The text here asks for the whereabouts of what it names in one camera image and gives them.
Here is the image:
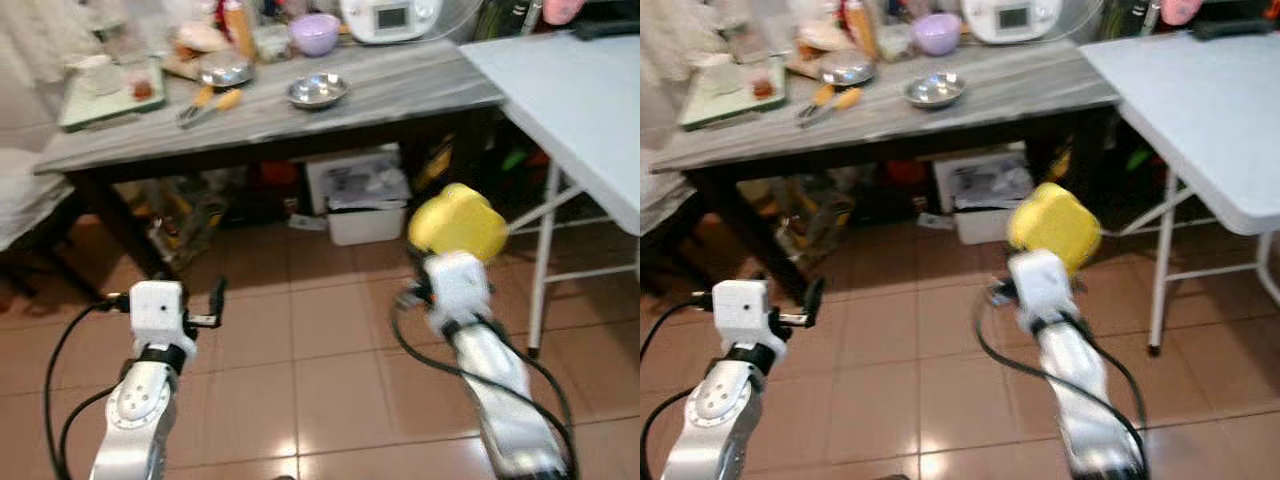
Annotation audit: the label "yellow plastic bowl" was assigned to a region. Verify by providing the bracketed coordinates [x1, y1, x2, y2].
[1006, 183, 1102, 274]
[408, 183, 510, 264]

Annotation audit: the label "white plastic storage box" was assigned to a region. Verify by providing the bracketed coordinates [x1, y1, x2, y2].
[952, 204, 1017, 247]
[326, 198, 410, 247]

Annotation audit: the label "white printed cardboard box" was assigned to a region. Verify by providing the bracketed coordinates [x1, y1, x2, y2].
[933, 150, 1033, 214]
[305, 150, 413, 213]

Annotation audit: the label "white cushion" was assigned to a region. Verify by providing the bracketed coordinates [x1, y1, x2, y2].
[640, 158, 693, 238]
[0, 148, 73, 253]

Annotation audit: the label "steel tongs with yellow grips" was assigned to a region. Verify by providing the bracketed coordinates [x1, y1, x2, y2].
[796, 85, 864, 129]
[177, 86, 245, 129]

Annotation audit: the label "white tray with green rim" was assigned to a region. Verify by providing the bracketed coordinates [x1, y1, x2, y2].
[58, 60, 167, 134]
[678, 58, 789, 132]

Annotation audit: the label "stainless steel bowl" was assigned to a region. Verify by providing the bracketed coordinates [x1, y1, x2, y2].
[818, 52, 878, 88]
[903, 72, 969, 110]
[197, 54, 255, 90]
[286, 73, 352, 110]

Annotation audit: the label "white folding table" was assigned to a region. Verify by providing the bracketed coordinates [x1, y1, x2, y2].
[1080, 33, 1280, 358]
[460, 33, 641, 358]

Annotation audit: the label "beige wrapped food bag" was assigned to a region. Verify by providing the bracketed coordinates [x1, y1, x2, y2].
[170, 22, 234, 57]
[795, 21, 857, 54]

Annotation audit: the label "purple plastic bowl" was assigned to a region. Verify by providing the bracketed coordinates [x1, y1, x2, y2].
[912, 13, 964, 58]
[290, 14, 342, 58]

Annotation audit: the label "orange squeeze bottle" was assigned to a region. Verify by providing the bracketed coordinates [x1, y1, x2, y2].
[843, 0, 880, 60]
[222, 0, 257, 60]

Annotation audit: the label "white kitchen food processor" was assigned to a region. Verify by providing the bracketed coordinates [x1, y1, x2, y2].
[340, 0, 444, 45]
[962, 0, 1064, 45]

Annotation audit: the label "white hanging cloth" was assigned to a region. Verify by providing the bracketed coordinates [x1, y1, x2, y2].
[640, 0, 703, 96]
[0, 0, 76, 96]

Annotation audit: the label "flat black object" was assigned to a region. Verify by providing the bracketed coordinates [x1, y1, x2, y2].
[570, 19, 641, 42]
[1190, 19, 1274, 42]

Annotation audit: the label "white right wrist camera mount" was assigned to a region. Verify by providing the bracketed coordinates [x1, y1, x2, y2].
[1005, 250, 1078, 337]
[424, 250, 494, 337]

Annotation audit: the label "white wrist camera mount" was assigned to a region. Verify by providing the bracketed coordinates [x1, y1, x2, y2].
[130, 281, 194, 351]
[712, 280, 778, 351]
[424, 250, 494, 337]
[1005, 250, 1078, 337]

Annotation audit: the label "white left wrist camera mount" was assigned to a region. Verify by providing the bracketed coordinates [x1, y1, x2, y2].
[130, 281, 194, 351]
[712, 280, 778, 351]

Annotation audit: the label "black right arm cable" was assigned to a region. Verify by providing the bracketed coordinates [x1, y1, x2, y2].
[974, 296, 1153, 476]
[389, 296, 579, 476]

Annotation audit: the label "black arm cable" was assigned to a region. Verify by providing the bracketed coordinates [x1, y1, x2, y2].
[974, 296, 1153, 476]
[640, 298, 717, 480]
[389, 296, 579, 476]
[42, 296, 133, 480]

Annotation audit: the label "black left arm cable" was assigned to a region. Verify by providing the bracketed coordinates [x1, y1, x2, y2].
[640, 298, 717, 480]
[42, 296, 133, 480]

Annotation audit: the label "dark wooden table frame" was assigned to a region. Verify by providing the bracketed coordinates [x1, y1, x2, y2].
[62, 98, 509, 283]
[682, 98, 1123, 303]

